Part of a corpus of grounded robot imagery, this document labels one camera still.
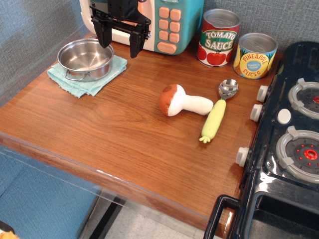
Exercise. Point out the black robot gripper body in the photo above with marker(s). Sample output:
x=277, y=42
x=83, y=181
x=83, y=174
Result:
x=122, y=15

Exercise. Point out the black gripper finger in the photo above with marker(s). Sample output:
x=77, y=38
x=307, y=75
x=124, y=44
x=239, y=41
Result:
x=137, y=40
x=103, y=32

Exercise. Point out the yellow handled metal spoon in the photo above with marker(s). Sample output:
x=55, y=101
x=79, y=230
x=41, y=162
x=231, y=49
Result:
x=227, y=89

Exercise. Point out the small steel pot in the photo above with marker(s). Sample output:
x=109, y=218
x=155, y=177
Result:
x=85, y=60

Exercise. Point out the plush toy mushroom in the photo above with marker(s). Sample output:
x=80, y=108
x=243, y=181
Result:
x=173, y=99

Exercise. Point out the teal toy microwave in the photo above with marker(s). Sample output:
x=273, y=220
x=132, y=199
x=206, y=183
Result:
x=173, y=23

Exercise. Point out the teal folded cloth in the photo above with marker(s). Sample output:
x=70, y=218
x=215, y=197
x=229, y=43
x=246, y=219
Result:
x=78, y=89

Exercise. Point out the tomato sauce can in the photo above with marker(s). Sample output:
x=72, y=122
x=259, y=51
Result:
x=218, y=34

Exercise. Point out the pineapple slices can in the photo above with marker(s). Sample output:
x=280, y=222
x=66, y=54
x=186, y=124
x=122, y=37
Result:
x=255, y=55

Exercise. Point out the black toy stove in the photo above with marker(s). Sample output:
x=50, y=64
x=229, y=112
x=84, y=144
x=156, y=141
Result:
x=280, y=185

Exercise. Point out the orange object at corner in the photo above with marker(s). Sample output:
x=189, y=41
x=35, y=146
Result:
x=7, y=232

